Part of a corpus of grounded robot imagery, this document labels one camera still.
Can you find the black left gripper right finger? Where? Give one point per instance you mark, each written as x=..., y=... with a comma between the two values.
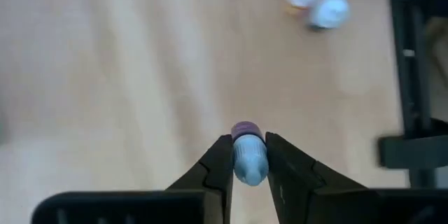
x=297, y=189

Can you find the purple dropper bottle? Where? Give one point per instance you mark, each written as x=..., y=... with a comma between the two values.
x=250, y=161

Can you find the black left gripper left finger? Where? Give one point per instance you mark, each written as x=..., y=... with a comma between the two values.
x=210, y=182

